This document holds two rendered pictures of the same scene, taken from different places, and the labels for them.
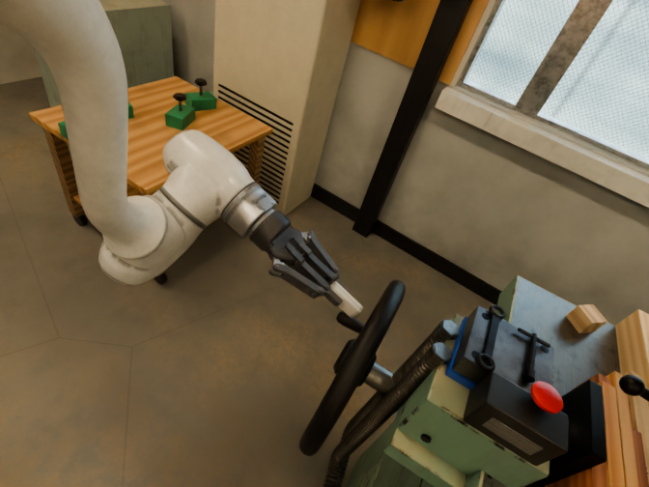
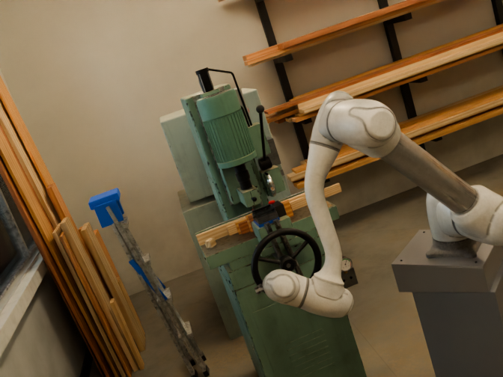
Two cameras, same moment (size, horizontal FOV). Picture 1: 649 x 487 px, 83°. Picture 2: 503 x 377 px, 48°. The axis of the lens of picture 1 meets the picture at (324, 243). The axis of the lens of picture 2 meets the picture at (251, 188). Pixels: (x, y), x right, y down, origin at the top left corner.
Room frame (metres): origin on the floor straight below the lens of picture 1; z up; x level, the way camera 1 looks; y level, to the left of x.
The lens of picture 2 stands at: (1.25, 1.76, 1.65)
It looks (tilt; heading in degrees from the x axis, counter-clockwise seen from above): 14 degrees down; 244
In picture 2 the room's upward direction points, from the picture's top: 19 degrees counter-clockwise
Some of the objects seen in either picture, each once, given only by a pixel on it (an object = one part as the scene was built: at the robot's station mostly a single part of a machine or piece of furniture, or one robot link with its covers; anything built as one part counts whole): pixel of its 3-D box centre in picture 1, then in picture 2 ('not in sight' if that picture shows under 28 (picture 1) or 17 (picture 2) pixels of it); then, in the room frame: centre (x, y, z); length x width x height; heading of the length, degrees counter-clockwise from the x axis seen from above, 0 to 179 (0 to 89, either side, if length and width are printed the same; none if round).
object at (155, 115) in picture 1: (166, 166); not in sight; (1.22, 0.74, 0.32); 0.66 x 0.57 x 0.64; 161
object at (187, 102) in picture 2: not in sight; (227, 161); (0.13, -0.71, 1.16); 0.22 x 0.22 x 0.72; 73
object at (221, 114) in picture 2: not in sight; (226, 129); (0.21, -0.43, 1.35); 0.18 x 0.18 x 0.31
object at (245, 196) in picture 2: not in sight; (249, 196); (0.20, -0.45, 1.03); 0.14 x 0.07 x 0.09; 73
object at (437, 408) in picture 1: (476, 398); (272, 229); (0.25, -0.24, 0.91); 0.15 x 0.14 x 0.09; 163
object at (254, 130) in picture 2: not in sight; (256, 140); (0.00, -0.59, 1.22); 0.09 x 0.08 x 0.15; 73
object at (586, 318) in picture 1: (585, 318); (210, 242); (0.45, -0.45, 0.92); 0.03 x 0.03 x 0.03; 25
